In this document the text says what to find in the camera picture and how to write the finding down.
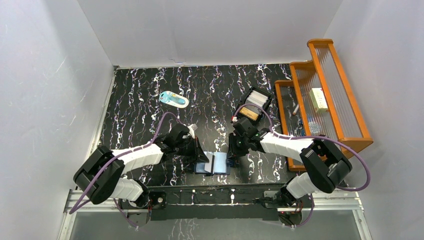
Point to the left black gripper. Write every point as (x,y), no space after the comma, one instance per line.
(195,149)

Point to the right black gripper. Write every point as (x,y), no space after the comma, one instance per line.
(233,152)

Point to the blue leather card holder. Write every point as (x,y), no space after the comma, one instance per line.
(220,165)

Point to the white striped credit card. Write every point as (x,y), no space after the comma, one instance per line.
(209,166)

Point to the black card box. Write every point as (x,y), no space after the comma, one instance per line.
(251,104)

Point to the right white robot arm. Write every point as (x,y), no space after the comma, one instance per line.
(325,164)

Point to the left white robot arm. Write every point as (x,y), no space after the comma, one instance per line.
(101,175)

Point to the gold cards in box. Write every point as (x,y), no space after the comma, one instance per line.
(249,112)

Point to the white cards stack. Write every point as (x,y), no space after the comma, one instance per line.
(257,98)

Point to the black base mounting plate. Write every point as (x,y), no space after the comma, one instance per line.
(229,201)

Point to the teal oval blister pack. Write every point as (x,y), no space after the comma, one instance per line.
(173,99)

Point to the small stick on rack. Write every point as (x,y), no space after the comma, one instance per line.
(296,109)

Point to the blue items on rack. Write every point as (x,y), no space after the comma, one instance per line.
(315,129)

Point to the orange wooden tiered rack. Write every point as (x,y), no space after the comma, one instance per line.
(344,121)

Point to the white box on rack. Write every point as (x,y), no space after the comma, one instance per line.
(318,100)

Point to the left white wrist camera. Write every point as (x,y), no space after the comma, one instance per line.
(192,128)

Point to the aluminium frame rail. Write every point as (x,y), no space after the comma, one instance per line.
(338,200)

